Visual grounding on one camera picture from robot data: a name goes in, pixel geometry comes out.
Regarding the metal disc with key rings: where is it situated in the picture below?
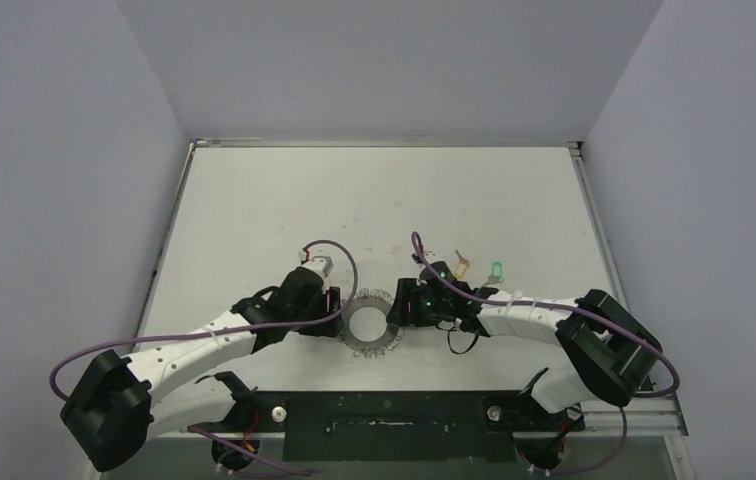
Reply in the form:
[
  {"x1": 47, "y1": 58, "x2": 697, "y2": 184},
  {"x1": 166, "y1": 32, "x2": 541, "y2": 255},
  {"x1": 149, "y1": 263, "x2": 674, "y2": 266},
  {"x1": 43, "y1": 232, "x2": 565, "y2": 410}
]
[{"x1": 339, "y1": 288, "x2": 403, "y2": 359}]

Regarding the purple cable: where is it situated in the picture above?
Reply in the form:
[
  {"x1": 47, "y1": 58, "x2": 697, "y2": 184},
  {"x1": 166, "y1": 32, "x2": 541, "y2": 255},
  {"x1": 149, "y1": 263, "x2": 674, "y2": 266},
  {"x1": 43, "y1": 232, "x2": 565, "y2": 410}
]
[
  {"x1": 410, "y1": 231, "x2": 681, "y2": 477},
  {"x1": 49, "y1": 239, "x2": 360, "y2": 478}
]

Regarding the key with yellow tag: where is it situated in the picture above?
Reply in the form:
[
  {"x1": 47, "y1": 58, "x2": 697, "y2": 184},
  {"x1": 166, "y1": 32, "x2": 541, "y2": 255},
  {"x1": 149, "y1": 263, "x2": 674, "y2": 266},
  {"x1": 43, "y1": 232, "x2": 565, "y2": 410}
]
[{"x1": 452, "y1": 250, "x2": 470, "y2": 280}]

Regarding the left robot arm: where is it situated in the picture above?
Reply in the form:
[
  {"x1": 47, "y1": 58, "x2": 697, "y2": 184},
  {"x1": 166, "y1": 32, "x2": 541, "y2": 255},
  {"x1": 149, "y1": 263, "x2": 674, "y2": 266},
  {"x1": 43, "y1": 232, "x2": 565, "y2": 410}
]
[{"x1": 58, "y1": 256, "x2": 346, "y2": 473}]

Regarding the key with green tag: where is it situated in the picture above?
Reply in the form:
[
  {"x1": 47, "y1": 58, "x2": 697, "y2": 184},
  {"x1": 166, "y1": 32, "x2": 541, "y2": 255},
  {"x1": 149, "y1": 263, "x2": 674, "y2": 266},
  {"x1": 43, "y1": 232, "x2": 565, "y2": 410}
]
[{"x1": 481, "y1": 261, "x2": 504, "y2": 288}]

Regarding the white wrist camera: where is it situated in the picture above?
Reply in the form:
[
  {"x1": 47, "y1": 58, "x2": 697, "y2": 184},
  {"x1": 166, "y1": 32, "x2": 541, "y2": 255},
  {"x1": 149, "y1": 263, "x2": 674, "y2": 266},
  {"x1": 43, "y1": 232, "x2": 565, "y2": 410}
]
[
  {"x1": 299, "y1": 248, "x2": 334, "y2": 280},
  {"x1": 412, "y1": 250, "x2": 445, "y2": 268}
]

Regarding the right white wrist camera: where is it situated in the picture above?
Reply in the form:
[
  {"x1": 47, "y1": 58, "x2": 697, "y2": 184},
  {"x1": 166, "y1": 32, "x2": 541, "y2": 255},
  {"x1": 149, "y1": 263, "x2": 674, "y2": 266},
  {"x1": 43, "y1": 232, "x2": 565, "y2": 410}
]
[{"x1": 412, "y1": 250, "x2": 445, "y2": 268}]

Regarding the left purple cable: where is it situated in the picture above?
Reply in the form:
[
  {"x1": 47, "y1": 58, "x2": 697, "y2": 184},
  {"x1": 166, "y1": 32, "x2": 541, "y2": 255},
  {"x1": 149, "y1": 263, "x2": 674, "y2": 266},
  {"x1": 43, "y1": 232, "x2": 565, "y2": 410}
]
[{"x1": 49, "y1": 239, "x2": 360, "y2": 478}]

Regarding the aluminium frame rail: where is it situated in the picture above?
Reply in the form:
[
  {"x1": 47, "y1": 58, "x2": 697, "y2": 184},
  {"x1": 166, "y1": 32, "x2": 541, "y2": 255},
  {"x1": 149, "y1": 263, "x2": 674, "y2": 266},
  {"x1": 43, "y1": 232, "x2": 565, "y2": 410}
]
[{"x1": 141, "y1": 387, "x2": 686, "y2": 440}]

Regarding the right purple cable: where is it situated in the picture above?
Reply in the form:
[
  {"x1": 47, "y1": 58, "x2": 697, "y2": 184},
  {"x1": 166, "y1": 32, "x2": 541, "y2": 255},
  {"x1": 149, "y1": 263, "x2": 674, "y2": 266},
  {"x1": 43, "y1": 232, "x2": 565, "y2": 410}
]
[{"x1": 410, "y1": 231, "x2": 681, "y2": 477}]

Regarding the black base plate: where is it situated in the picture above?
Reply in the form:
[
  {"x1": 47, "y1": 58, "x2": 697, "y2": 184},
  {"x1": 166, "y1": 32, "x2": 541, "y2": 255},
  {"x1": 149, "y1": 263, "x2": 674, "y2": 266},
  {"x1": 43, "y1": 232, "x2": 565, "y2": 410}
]
[{"x1": 185, "y1": 389, "x2": 586, "y2": 464}]

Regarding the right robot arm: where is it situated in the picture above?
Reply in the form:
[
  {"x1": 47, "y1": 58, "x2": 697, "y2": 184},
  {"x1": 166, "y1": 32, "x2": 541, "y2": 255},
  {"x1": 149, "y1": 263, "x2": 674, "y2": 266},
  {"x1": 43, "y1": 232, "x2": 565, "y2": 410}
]
[{"x1": 387, "y1": 262, "x2": 662, "y2": 429}]

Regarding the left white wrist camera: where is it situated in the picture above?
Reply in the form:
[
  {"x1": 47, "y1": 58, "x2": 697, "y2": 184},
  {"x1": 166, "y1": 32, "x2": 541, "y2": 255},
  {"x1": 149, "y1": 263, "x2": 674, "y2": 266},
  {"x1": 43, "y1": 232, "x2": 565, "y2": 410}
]
[{"x1": 299, "y1": 248, "x2": 334, "y2": 280}]

